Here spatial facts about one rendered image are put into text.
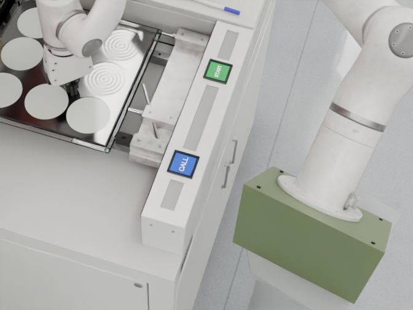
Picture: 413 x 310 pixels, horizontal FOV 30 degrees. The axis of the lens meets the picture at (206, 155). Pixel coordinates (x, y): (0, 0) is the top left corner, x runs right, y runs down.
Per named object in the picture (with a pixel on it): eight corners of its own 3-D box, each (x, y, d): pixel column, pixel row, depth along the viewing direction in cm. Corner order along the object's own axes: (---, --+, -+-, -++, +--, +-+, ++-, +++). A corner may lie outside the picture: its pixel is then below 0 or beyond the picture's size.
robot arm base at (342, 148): (370, 218, 165) (409, 139, 161) (344, 226, 148) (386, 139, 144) (295, 177, 173) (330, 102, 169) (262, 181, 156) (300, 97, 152)
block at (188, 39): (174, 45, 190) (174, 37, 187) (178, 35, 192) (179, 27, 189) (205, 53, 189) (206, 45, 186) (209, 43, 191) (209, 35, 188)
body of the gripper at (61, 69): (48, 60, 160) (54, 92, 169) (93, 43, 163) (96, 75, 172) (34, 35, 163) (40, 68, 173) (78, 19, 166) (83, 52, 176)
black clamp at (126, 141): (115, 143, 174) (114, 137, 172) (118, 135, 175) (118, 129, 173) (129, 147, 173) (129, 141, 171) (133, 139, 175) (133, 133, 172)
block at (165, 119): (141, 122, 177) (141, 115, 175) (146, 111, 179) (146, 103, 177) (174, 132, 177) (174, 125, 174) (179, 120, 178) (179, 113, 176)
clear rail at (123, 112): (103, 153, 172) (102, 150, 170) (157, 31, 191) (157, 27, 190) (109, 155, 171) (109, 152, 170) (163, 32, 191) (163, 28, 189)
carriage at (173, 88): (129, 160, 175) (128, 154, 173) (178, 42, 194) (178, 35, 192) (162, 170, 175) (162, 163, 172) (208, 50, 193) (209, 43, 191)
